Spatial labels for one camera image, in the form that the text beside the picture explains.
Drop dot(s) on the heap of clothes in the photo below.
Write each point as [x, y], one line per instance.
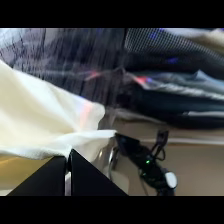
[176, 76]

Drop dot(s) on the cream white garment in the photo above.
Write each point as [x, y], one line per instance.
[40, 116]

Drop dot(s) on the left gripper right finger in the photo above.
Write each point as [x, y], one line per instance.
[90, 181]

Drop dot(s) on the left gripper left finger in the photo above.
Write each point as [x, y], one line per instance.
[46, 180]

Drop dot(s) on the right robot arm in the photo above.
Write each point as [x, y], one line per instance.
[151, 166]

